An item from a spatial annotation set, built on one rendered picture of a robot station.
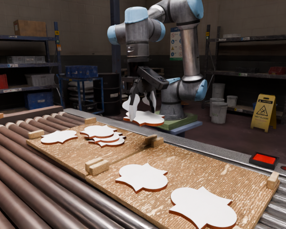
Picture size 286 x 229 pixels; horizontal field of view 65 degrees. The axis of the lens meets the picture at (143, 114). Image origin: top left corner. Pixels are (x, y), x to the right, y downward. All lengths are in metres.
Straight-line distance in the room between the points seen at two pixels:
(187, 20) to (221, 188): 0.80
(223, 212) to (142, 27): 0.56
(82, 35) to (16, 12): 1.54
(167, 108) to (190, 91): 0.17
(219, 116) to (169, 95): 3.20
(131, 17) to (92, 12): 5.72
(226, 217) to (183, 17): 0.90
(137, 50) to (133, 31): 0.06
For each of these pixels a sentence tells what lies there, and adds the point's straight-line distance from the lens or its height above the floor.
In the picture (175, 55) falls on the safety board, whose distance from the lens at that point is 6.71.
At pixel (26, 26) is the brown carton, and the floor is 1.78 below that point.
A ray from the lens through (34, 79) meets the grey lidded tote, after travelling 5.05.
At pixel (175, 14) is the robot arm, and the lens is 1.19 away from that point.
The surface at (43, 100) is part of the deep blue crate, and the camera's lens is 5.18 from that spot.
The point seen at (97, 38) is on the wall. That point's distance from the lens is 6.45.
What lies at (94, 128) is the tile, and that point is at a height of 0.97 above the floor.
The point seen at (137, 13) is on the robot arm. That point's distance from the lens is 0.75.
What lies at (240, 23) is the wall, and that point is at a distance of 5.79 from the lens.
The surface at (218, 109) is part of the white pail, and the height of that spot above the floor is 0.28.
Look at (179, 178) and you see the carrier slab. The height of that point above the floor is 0.94.
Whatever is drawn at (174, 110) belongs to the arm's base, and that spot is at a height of 0.95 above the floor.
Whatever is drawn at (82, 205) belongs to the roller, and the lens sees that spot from 0.60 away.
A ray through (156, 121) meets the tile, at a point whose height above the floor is 1.05.
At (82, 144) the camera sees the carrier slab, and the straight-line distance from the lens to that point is 0.89.
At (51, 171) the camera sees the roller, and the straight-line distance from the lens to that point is 0.78.
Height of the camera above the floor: 1.27
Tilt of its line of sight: 15 degrees down
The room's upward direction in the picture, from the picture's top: straight up
